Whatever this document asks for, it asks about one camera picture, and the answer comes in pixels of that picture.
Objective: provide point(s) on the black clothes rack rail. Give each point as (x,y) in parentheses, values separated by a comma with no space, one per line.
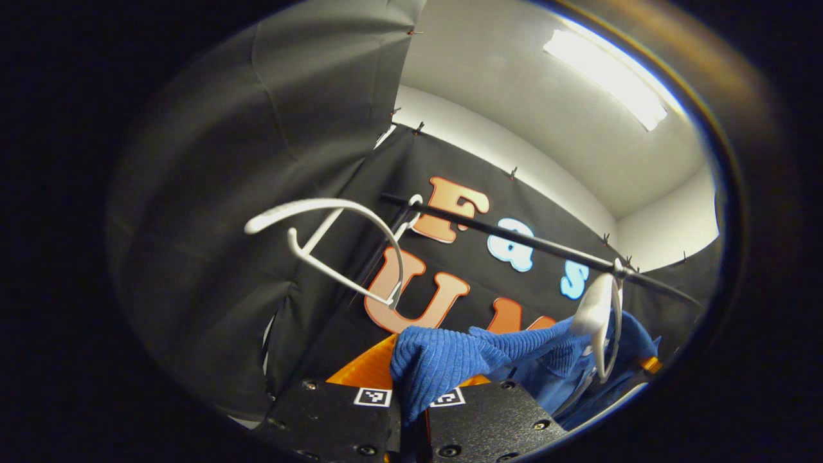
(533,243)

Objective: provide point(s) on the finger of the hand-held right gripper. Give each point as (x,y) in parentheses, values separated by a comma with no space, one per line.
(651,365)

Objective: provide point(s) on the white plastic hanger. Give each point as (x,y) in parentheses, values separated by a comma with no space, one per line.
(595,308)
(321,204)

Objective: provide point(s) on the ceiling light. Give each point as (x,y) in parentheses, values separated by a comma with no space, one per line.
(604,74)

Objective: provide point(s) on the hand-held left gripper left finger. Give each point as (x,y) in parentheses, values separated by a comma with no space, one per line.
(334,424)

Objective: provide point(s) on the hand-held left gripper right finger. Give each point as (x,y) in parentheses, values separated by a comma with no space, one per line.
(488,424)

